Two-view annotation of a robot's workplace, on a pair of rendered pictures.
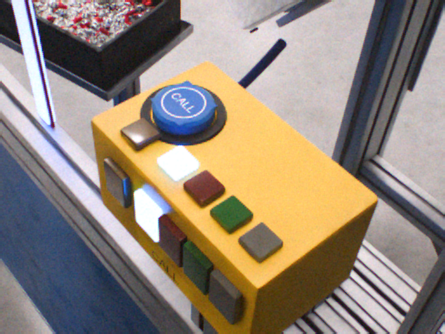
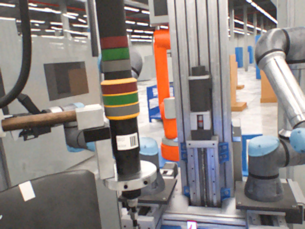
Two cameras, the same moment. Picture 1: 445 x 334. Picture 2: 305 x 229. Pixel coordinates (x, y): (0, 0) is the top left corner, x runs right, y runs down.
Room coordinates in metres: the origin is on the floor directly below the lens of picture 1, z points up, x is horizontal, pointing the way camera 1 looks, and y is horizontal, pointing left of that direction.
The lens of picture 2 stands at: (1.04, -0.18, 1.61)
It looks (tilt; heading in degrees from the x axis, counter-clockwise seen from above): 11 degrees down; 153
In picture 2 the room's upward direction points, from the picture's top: 5 degrees counter-clockwise
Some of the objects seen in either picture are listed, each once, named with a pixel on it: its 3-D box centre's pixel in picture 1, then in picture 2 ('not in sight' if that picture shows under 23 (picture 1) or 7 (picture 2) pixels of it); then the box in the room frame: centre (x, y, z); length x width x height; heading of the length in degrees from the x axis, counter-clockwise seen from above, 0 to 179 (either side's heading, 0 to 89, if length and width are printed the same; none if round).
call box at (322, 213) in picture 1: (224, 206); not in sight; (0.26, 0.00, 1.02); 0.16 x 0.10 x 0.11; 44
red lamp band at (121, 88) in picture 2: not in sight; (119, 87); (0.72, -0.06, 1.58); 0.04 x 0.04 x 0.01
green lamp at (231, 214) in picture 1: (231, 214); not in sight; (0.21, -0.01, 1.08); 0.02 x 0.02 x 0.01; 44
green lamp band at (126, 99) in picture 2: not in sight; (120, 98); (0.72, -0.06, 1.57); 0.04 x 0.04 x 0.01
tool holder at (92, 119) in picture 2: not in sight; (117, 143); (0.72, -0.07, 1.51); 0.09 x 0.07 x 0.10; 79
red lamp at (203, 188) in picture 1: (203, 187); not in sight; (0.23, 0.01, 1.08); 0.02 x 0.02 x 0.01; 44
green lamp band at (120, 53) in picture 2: not in sight; (115, 54); (0.72, -0.06, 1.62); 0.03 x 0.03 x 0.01
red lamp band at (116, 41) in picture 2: not in sight; (114, 43); (0.72, -0.06, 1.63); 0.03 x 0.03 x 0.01
